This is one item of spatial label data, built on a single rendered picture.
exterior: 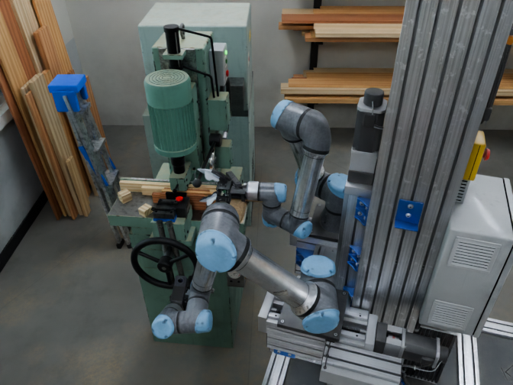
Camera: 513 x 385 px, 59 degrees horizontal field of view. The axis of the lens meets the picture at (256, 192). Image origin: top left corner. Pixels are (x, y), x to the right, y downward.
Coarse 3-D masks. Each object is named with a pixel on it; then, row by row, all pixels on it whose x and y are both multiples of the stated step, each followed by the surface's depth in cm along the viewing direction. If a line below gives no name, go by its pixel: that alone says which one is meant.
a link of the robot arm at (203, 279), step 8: (208, 208) 136; (216, 208) 134; (224, 208) 134; (232, 208) 136; (200, 264) 152; (200, 272) 154; (208, 272) 153; (216, 272) 156; (192, 280) 160; (200, 280) 156; (208, 280) 156; (192, 288) 160; (200, 288) 158; (208, 288) 159; (192, 296) 159; (200, 296) 159; (208, 296) 162
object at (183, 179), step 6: (186, 162) 206; (186, 168) 203; (174, 174) 199; (180, 174) 199; (186, 174) 199; (174, 180) 198; (180, 180) 197; (186, 180) 199; (174, 186) 200; (180, 186) 199; (186, 186) 200
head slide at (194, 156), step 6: (192, 84) 189; (192, 90) 187; (192, 96) 188; (192, 102) 189; (198, 114) 200; (198, 120) 200; (198, 126) 202; (198, 132) 202; (198, 138) 203; (198, 144) 204; (198, 150) 204; (186, 156) 206; (192, 156) 205; (198, 156) 205; (192, 162) 207; (198, 162) 207; (198, 168) 209
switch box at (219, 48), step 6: (210, 48) 196; (216, 48) 196; (222, 48) 196; (210, 54) 195; (216, 54) 195; (222, 54) 195; (210, 60) 197; (216, 60) 196; (222, 60) 196; (210, 66) 198; (216, 66) 198; (222, 66) 198; (222, 72) 199; (222, 78) 201; (222, 84) 203
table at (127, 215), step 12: (132, 192) 211; (120, 204) 204; (132, 204) 204; (108, 216) 199; (120, 216) 198; (132, 216) 198; (192, 216) 197; (192, 228) 195; (240, 228) 195; (192, 240) 192
